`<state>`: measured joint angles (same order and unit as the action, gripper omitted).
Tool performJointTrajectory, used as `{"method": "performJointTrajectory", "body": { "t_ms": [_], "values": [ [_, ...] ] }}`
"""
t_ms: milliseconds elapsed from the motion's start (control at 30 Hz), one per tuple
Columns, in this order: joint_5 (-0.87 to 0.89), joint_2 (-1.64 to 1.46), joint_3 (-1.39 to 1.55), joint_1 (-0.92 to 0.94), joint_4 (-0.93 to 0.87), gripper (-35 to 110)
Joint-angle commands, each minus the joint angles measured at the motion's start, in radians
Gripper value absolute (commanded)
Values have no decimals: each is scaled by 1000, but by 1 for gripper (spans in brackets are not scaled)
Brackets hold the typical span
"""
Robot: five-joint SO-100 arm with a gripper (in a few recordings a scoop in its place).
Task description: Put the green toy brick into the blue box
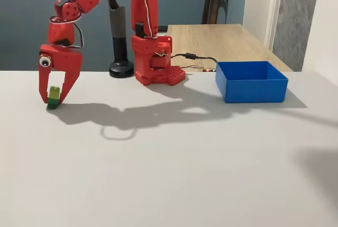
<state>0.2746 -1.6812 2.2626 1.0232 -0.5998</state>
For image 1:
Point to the small controller board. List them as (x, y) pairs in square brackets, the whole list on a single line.
[(207, 69)]

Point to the dark wooden chair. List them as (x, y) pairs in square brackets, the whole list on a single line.
[(215, 0)]

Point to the black pole stand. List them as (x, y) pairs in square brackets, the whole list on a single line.
[(118, 50)]

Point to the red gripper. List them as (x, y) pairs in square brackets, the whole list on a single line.
[(66, 59)]

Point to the white door frame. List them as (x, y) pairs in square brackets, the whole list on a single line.
[(274, 10)]

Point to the red robot arm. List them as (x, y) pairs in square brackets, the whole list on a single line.
[(145, 8)]

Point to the blue plastic bin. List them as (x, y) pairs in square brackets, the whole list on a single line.
[(253, 84)]

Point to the green layered lego block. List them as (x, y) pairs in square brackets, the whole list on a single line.
[(53, 97)]

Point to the light wooden table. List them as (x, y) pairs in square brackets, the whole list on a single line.
[(224, 42)]

